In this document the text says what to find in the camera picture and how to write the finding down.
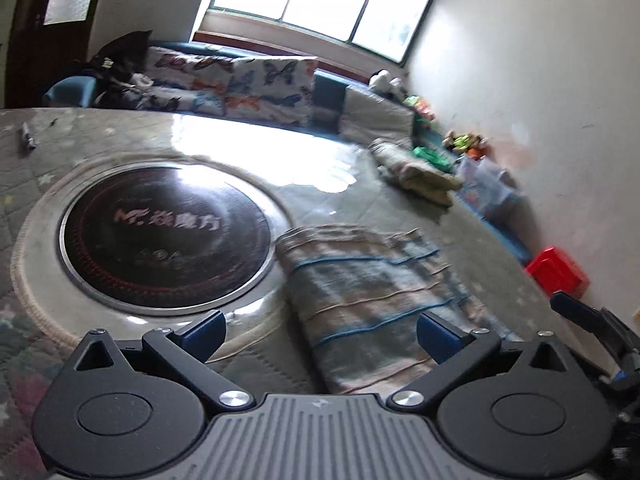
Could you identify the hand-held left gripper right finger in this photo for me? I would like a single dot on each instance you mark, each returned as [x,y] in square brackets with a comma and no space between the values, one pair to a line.
[437,336]

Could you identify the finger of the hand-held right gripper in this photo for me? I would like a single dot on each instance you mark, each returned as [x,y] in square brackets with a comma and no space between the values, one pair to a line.
[617,381]
[562,302]

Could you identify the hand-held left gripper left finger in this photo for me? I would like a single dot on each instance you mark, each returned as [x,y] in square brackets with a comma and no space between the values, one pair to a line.
[202,332]

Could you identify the blue striped towel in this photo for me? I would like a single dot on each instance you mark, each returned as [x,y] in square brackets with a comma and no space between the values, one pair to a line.
[370,290]

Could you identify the red plastic stool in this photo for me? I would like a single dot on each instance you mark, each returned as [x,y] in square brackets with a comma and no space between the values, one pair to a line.
[557,270]

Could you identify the round black induction cooktop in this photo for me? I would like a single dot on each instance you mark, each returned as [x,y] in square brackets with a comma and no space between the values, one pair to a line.
[165,240]

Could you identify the clear plastic storage box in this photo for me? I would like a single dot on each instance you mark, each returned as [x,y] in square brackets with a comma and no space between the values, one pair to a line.
[487,187]

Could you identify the folded yellow green towel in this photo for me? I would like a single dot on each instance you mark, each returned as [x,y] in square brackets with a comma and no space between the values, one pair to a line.
[415,170]

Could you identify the brown plush toys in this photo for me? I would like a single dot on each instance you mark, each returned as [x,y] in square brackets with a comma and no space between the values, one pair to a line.
[465,144]

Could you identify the grey quilted star table cover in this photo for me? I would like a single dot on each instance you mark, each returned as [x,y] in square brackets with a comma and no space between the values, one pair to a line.
[325,180]

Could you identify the grey pillow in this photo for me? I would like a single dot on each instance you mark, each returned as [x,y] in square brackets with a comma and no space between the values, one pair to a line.
[377,117]

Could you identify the orange green plush toy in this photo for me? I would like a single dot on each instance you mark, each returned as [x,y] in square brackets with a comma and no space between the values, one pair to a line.
[420,107]

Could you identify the long butterfly print cushion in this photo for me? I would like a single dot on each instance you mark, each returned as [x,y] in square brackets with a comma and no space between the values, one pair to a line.
[190,75]

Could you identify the panda plush toy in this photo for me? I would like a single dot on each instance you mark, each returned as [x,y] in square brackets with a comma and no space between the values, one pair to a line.
[385,82]

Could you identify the silver black pen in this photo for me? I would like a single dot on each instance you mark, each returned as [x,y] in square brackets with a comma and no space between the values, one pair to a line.
[27,136]

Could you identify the blue sofa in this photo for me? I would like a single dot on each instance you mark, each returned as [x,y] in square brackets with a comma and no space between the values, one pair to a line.
[327,95]

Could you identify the black bag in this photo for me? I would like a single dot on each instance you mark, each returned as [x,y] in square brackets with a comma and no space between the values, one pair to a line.
[120,65]

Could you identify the dark wooden door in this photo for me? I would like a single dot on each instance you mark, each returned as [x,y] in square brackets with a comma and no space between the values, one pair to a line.
[35,60]

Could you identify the large window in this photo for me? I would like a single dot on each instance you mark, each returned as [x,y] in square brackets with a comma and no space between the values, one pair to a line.
[310,0]

